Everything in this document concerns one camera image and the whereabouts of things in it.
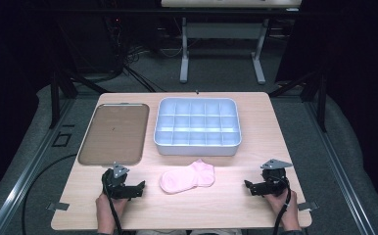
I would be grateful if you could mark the desk with white legs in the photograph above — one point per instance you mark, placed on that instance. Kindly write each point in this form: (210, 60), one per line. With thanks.
(229, 3)

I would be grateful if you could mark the pink sock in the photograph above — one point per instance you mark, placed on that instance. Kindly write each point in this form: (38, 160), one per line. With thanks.
(187, 178)

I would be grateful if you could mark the metal table bracket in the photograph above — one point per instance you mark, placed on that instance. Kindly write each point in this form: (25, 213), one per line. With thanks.
(58, 206)
(307, 205)

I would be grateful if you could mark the aluminium floor rail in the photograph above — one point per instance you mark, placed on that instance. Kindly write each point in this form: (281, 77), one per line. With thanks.
(337, 169)
(30, 169)

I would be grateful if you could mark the dark curtain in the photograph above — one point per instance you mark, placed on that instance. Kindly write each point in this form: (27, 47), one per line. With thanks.
(363, 65)
(10, 81)

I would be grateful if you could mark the black frame strut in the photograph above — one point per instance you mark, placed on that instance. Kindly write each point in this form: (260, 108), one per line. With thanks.
(55, 98)
(321, 98)

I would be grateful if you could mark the white divided storage box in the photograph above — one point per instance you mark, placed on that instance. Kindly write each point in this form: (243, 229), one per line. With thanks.
(197, 125)

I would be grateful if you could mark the person's left hand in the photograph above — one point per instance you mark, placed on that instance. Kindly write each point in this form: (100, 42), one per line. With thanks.
(107, 210)

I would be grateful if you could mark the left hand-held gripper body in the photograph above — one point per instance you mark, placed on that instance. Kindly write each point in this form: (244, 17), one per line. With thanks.
(114, 186)

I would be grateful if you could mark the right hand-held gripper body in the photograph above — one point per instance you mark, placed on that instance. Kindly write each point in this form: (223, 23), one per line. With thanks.
(273, 184)

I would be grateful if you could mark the brown tray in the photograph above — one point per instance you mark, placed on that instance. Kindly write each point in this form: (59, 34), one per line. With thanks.
(115, 133)

